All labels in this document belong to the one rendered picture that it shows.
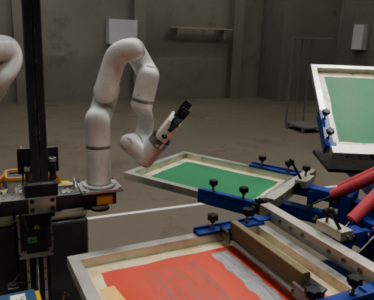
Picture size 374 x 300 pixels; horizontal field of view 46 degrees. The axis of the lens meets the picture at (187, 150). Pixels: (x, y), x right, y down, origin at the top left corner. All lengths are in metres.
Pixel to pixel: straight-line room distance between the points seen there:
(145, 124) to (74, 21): 9.62
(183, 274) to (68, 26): 10.06
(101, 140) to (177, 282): 0.59
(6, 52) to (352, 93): 2.18
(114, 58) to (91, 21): 9.76
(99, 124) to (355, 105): 1.77
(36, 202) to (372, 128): 1.94
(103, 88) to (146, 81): 0.16
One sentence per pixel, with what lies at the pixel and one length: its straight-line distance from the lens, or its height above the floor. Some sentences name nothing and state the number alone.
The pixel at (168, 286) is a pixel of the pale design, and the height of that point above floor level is 0.96.
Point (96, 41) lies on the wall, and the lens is 11.41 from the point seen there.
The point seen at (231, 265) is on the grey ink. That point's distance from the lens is 1.58.
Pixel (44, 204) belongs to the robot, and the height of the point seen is 1.10.
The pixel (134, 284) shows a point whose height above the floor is 0.96.
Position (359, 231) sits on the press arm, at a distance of 1.79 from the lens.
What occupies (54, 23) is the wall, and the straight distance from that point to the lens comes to 11.24.
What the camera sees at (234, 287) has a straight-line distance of 1.48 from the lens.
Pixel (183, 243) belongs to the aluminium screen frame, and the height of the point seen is 0.97.
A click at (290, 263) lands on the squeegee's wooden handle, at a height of 1.06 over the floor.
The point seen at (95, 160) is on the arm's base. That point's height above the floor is 1.25.
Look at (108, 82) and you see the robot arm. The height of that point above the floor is 1.55.
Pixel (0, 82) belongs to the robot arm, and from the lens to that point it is 1.55.
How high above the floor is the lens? 1.73
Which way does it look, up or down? 15 degrees down
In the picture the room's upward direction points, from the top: 2 degrees clockwise
